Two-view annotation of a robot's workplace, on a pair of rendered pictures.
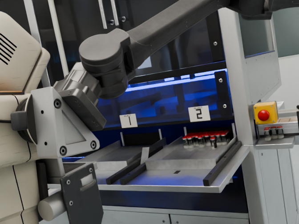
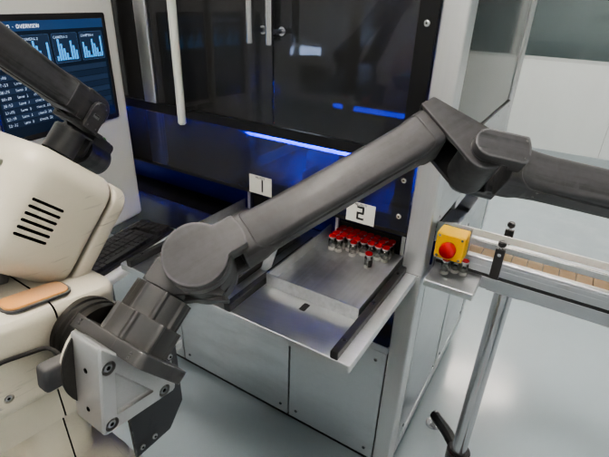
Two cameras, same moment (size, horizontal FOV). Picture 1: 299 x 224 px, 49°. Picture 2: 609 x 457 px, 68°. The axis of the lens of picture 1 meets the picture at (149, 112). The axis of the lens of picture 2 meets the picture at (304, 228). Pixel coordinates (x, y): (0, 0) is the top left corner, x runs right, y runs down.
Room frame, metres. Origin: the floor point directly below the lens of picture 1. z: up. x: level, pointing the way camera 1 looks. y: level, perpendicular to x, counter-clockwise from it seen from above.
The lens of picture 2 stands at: (0.17, -0.06, 1.54)
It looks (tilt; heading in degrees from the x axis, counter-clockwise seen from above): 27 degrees down; 1
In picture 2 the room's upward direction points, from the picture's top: 2 degrees clockwise
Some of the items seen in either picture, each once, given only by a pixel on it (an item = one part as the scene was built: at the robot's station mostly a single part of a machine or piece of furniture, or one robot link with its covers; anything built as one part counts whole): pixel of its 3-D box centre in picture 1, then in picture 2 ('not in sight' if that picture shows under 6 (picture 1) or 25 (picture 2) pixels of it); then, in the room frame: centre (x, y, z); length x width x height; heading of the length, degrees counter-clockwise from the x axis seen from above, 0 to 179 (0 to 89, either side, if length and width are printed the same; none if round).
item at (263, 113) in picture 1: (264, 114); (448, 249); (1.16, -0.40, 0.99); 0.04 x 0.04 x 0.04; 60
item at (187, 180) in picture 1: (150, 163); (275, 266); (1.24, 0.03, 0.87); 0.70 x 0.48 x 0.02; 60
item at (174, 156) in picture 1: (196, 149); (342, 265); (1.22, -0.15, 0.90); 0.34 x 0.26 x 0.04; 150
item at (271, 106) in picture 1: (265, 112); (452, 242); (1.20, -0.43, 0.99); 0.08 x 0.07 x 0.07; 150
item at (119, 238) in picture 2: not in sight; (115, 249); (1.38, 0.55, 0.82); 0.40 x 0.14 x 0.02; 158
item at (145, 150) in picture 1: (138, 160); (258, 267); (1.17, 0.07, 0.91); 0.14 x 0.03 x 0.06; 151
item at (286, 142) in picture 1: (276, 141); (454, 277); (1.23, -0.46, 0.87); 0.14 x 0.13 x 0.02; 150
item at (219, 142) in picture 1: (205, 140); (360, 246); (1.31, -0.20, 0.91); 0.18 x 0.02 x 0.05; 60
